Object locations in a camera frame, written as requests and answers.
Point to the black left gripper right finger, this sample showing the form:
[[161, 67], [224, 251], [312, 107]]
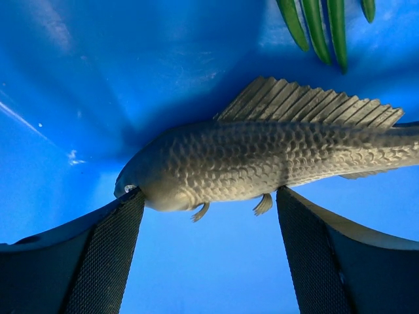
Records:
[[340, 266]]

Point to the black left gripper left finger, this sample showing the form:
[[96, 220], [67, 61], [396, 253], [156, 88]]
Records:
[[81, 266]]

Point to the blue plastic bin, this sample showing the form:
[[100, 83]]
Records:
[[85, 84]]

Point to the grey toy fish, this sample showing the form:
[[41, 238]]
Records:
[[275, 133]]

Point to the toy green onion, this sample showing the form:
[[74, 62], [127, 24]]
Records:
[[318, 25]]

